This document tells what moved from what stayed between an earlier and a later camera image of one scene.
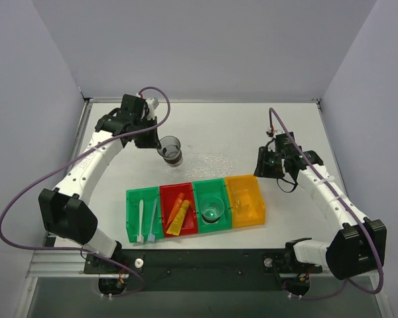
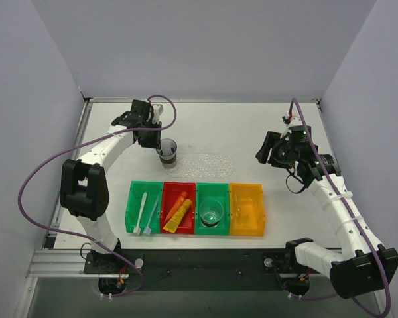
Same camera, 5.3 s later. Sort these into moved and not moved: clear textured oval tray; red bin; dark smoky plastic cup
Moved: dark smoky plastic cup
Not moved: clear textured oval tray; red bin
